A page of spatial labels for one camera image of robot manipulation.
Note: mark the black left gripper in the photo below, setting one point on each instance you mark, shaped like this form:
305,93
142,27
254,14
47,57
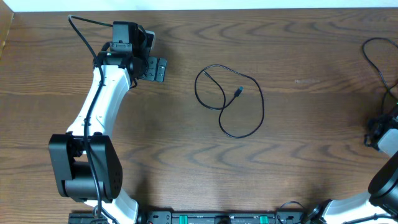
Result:
152,74

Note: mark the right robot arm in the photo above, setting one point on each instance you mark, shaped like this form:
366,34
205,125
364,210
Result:
379,203

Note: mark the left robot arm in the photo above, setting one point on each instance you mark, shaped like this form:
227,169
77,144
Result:
85,164

